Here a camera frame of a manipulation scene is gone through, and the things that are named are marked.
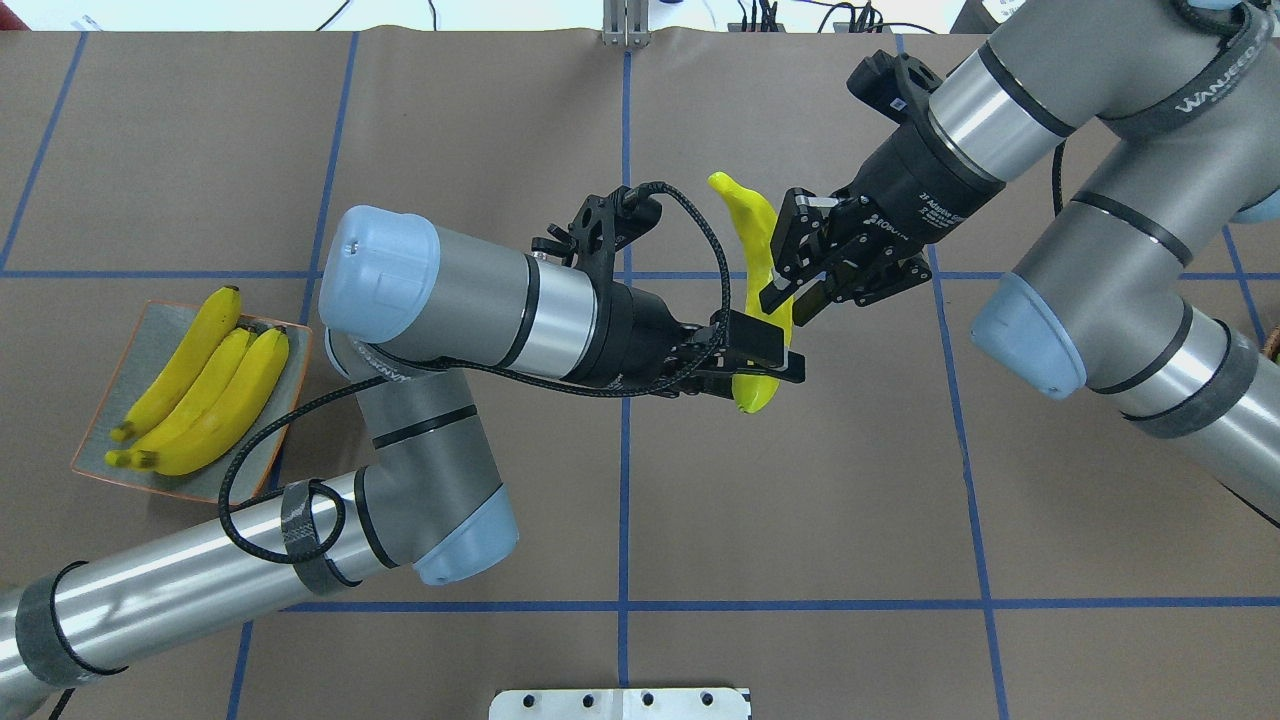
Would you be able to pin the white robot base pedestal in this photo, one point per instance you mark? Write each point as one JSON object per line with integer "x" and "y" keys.
{"x": 623, "y": 703}

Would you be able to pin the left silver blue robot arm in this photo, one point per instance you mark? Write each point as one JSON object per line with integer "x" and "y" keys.
{"x": 371, "y": 454}

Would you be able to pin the yellow plastic banana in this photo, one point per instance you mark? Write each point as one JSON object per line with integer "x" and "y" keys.
{"x": 213, "y": 322}
{"x": 754, "y": 219}
{"x": 206, "y": 390}
{"x": 230, "y": 416}

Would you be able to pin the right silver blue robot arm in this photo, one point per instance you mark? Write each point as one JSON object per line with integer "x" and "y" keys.
{"x": 1189, "y": 88}

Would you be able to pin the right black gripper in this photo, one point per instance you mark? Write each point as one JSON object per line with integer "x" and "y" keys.
{"x": 908, "y": 190}

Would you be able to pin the aluminium frame post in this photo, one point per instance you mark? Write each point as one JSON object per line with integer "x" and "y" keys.
{"x": 626, "y": 24}

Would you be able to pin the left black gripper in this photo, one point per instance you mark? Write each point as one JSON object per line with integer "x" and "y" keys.
{"x": 636, "y": 335}

